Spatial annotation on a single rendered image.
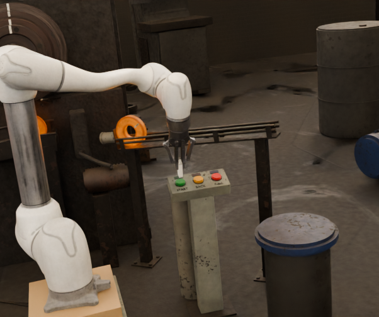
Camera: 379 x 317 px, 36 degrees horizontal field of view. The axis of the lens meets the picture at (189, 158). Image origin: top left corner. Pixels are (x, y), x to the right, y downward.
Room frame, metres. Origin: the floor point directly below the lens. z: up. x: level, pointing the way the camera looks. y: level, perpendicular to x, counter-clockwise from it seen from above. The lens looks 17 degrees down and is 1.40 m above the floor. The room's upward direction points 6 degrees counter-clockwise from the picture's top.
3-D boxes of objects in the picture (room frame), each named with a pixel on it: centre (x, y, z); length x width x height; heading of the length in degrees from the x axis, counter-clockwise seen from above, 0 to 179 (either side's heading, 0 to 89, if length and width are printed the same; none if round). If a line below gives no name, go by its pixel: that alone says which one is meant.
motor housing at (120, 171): (2.79, 0.42, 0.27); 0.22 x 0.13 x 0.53; 100
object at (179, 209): (2.41, 0.04, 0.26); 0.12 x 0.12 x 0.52
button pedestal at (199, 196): (2.26, -0.03, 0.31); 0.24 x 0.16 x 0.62; 100
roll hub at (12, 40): (2.77, 0.75, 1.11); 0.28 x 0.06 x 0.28; 100
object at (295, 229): (2.09, -0.38, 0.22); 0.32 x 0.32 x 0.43
